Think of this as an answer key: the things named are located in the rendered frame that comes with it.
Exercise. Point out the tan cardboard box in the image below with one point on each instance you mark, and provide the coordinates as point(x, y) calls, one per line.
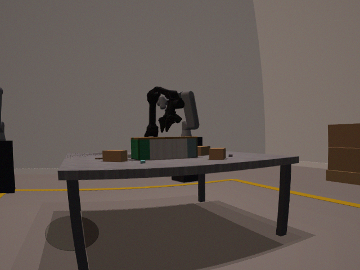
point(217, 153)
point(114, 155)
point(203, 150)

